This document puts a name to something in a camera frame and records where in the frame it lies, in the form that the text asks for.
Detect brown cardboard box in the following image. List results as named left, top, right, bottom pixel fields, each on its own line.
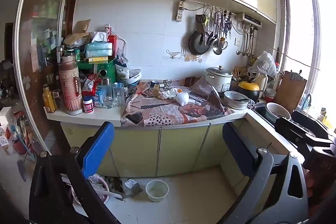
left=72, top=19, right=91, bottom=35

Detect white and green bag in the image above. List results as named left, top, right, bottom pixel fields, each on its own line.
left=115, top=56, right=131, bottom=82

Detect black wok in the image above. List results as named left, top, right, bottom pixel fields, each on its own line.
left=188, top=31, right=210, bottom=55

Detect pink plastic basin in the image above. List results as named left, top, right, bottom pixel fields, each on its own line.
left=71, top=174, right=110, bottom=205

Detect metal ladle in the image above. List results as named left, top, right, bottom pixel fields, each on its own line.
left=212, top=17, right=223, bottom=55

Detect white rice cooker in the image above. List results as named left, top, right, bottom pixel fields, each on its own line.
left=205, top=66, right=233, bottom=93

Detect green metal box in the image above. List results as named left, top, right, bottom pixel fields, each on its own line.
left=79, top=59, right=117, bottom=85

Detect yellow oil bottle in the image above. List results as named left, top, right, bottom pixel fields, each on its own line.
left=42, top=84, right=57, bottom=114

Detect white plastic trash bucket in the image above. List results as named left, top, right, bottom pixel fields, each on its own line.
left=146, top=179, right=169, bottom=203

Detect spread newspaper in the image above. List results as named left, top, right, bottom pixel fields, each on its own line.
left=121, top=78, right=235, bottom=127

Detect glass jar with metal lid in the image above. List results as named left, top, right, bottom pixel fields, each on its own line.
left=101, top=77, right=114, bottom=109

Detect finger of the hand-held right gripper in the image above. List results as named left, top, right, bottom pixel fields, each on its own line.
left=274, top=117, right=334, bottom=148
left=292, top=110, right=336, bottom=138

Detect yellow and black kettle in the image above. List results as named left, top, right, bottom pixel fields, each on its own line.
left=238, top=81, right=260, bottom=104

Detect round metal pan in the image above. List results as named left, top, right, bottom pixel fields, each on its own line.
left=224, top=91, right=250, bottom=110

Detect yellow-green cabinet door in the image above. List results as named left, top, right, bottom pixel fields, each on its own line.
left=109, top=126, right=162, bottom=178
left=60, top=122, right=119, bottom=177
left=206, top=122, right=245, bottom=170
left=157, top=124, right=211, bottom=178

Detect brown framed glass door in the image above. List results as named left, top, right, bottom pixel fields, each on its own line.
left=13, top=0, right=77, bottom=159

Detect metal faucet pipes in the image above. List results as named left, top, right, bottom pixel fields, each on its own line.
left=236, top=27, right=257, bottom=58

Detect chopstick holder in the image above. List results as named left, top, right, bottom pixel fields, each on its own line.
left=230, top=67, right=248, bottom=91

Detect pale green tissue pack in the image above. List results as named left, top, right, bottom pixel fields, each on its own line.
left=84, top=32, right=114, bottom=59

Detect red canister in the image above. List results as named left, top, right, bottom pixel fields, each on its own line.
left=104, top=24, right=117, bottom=58

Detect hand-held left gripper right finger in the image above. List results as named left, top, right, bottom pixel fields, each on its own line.
left=222, top=122, right=309, bottom=224

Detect white tissue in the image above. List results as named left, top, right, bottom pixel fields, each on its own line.
left=161, top=88, right=178, bottom=100

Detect grey-green woven sack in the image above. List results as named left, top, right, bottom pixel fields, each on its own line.
left=105, top=175, right=144, bottom=200

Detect white wall-mounted appliance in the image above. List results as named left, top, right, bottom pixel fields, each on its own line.
left=234, top=13, right=263, bottom=28

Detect brown patterned thermos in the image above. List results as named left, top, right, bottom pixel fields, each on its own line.
left=58, top=54, right=84, bottom=116

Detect window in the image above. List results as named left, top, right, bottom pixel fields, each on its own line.
left=278, top=0, right=336, bottom=135

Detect white pill bottle red label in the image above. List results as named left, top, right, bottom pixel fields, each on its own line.
left=83, top=98, right=94, bottom=114

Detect clear glass tumbler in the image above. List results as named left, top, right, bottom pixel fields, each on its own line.
left=113, top=82, right=125, bottom=107

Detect red bucket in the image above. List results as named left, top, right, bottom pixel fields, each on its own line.
left=12, top=135, right=28, bottom=156

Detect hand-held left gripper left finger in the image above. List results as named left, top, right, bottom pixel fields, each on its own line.
left=29, top=122, right=122, bottom=224

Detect metal hanging rail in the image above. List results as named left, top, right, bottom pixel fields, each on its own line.
left=184, top=0, right=237, bottom=16

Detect white foam fruit net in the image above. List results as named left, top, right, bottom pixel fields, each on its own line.
left=176, top=91, right=196, bottom=106

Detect white power strip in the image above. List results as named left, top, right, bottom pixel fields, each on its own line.
left=175, top=0, right=187, bottom=22

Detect wooden cutting board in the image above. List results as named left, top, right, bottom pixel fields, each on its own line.
left=274, top=70, right=307, bottom=109

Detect white plastic bag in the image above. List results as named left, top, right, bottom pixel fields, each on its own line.
left=253, top=51, right=278, bottom=79

